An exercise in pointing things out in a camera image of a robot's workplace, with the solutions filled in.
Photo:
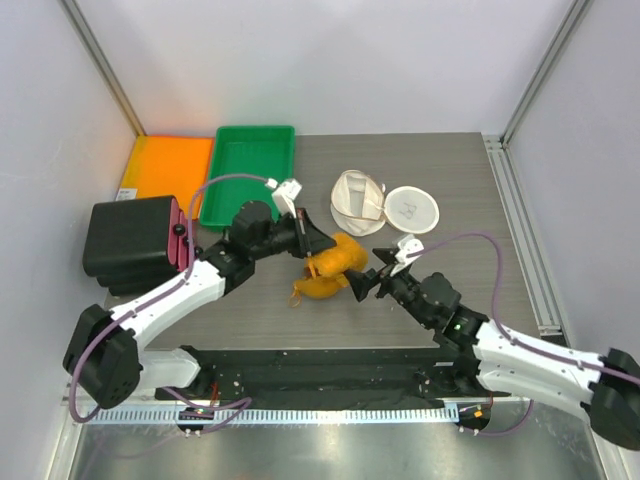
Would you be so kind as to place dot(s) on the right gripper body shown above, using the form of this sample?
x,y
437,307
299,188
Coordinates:
x,y
404,289

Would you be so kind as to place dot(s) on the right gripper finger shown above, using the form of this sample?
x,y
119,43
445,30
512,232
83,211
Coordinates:
x,y
362,283
387,255

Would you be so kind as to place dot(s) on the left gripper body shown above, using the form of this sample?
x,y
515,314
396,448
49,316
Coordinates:
x,y
282,239

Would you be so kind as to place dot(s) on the orange lace bra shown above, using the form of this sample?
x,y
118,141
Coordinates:
x,y
324,273

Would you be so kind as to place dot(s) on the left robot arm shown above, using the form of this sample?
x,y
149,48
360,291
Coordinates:
x,y
107,355

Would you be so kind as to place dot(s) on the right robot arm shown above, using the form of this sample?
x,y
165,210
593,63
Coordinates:
x,y
601,390

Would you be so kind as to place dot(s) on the green plastic tray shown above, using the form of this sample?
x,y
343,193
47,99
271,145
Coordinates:
x,y
266,151

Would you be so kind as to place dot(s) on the orange clip file folder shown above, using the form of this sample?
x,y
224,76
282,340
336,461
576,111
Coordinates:
x,y
166,165

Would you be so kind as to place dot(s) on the black pink drawer unit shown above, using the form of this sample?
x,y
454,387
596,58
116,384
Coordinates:
x,y
133,246

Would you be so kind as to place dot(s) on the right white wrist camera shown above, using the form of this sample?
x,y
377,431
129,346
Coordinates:
x,y
408,249

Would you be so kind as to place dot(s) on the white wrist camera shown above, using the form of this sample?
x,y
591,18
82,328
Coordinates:
x,y
284,194
408,249

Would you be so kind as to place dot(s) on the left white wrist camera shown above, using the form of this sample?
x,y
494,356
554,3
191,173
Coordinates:
x,y
284,194

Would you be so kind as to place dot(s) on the white slotted cable duct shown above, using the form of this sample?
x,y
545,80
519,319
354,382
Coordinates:
x,y
174,414

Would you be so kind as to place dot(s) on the front aluminium rail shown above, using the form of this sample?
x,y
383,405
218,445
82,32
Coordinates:
x,y
568,391

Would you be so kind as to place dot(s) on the left aluminium frame post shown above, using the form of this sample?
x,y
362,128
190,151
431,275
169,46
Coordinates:
x,y
90,42

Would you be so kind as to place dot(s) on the aluminium frame post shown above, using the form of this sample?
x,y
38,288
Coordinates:
x,y
90,42
577,11

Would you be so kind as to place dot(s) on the right aluminium frame post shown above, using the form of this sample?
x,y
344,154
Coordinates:
x,y
577,11

